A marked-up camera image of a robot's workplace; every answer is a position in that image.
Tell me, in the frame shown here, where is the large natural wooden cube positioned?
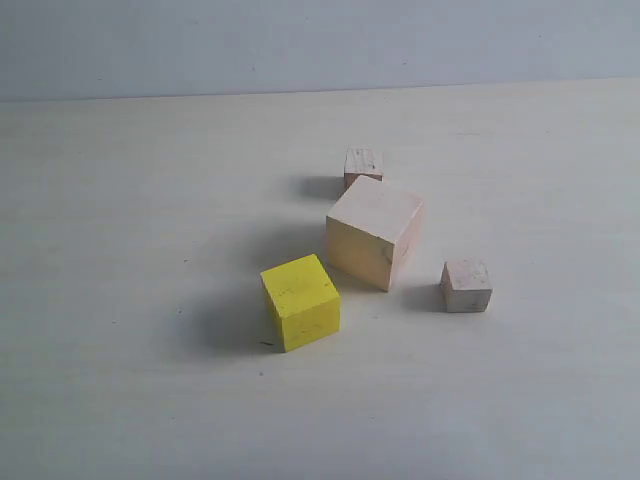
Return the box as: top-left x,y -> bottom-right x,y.
326,176 -> 425,291

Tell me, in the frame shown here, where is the yellow painted wooden cube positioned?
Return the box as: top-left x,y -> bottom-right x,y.
260,254 -> 341,352

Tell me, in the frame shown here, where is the small wooden cube with marks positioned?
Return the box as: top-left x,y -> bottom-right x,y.
343,147 -> 384,190

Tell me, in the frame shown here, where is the small pale wooden cube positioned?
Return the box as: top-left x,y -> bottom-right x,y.
440,258 -> 493,313

